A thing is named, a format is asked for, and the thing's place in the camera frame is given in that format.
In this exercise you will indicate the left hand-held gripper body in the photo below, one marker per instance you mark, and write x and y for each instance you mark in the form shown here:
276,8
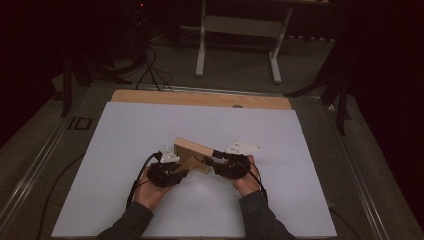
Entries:
165,173

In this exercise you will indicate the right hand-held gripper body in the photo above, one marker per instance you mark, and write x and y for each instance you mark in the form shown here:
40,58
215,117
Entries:
233,166

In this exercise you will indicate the wooden block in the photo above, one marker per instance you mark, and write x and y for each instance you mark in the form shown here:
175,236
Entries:
193,156

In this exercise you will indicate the person's right hand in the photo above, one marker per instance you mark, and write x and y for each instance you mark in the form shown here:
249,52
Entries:
248,185

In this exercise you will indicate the person's left hand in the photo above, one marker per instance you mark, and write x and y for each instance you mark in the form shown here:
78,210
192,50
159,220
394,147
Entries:
150,195

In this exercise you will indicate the white table cover sheet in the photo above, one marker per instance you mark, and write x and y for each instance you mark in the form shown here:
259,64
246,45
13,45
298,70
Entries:
200,206

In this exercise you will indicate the black metal stand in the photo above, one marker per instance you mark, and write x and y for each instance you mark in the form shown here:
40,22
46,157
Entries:
340,90
68,83

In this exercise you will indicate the black rectangular floor bracket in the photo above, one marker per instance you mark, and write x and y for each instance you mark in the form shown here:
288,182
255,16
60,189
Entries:
80,123

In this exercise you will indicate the metal floor rail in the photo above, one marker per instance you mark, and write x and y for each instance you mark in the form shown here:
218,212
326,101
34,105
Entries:
30,176
360,180

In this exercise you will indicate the white metal desk frame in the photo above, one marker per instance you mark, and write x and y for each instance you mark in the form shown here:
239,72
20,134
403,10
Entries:
240,28

